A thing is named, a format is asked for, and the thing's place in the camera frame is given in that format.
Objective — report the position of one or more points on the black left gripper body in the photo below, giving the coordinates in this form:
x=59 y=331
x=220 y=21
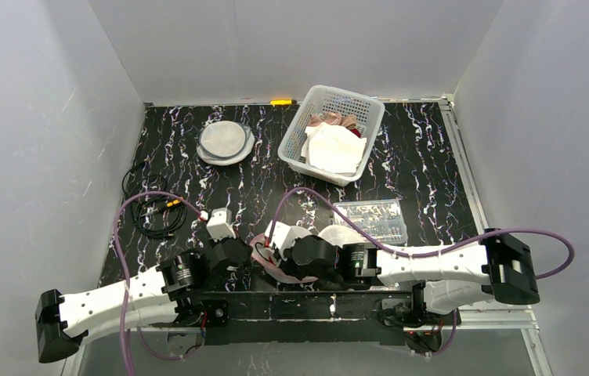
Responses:
x=240 y=250

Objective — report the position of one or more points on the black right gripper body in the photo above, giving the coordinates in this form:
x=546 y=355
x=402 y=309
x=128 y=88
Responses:
x=294 y=254

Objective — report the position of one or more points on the white mesh bag pink trim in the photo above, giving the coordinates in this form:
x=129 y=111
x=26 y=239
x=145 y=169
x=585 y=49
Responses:
x=334 y=234

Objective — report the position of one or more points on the white bra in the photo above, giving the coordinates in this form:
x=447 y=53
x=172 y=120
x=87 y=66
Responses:
x=333 y=148

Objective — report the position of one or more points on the white mesh bag blue trim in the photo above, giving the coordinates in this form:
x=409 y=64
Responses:
x=225 y=143

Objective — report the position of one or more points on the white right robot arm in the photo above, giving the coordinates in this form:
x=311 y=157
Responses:
x=498 y=267

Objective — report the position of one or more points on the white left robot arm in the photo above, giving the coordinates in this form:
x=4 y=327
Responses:
x=169 y=293

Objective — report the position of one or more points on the beige pink bra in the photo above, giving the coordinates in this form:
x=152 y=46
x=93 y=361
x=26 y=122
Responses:
x=332 y=118

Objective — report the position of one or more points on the clear plastic compartment box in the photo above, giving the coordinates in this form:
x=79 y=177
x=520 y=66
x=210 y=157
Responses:
x=381 y=219

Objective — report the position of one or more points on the white plastic basket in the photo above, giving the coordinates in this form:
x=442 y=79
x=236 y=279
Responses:
x=321 y=99

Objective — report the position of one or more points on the yellow orange marker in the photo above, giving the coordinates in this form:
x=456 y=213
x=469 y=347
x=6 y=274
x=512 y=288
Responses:
x=283 y=102

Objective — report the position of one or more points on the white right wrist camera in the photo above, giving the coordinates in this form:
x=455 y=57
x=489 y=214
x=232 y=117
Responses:
x=280 y=237

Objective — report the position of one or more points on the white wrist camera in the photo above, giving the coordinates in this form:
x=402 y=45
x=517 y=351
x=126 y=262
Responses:
x=219 y=225
x=280 y=237

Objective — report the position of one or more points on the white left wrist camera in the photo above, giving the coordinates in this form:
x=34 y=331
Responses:
x=219 y=225

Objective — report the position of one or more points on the black base frame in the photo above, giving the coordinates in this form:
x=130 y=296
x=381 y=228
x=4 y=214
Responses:
x=383 y=317

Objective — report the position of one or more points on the aluminium rail frame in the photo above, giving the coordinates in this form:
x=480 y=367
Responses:
x=480 y=315

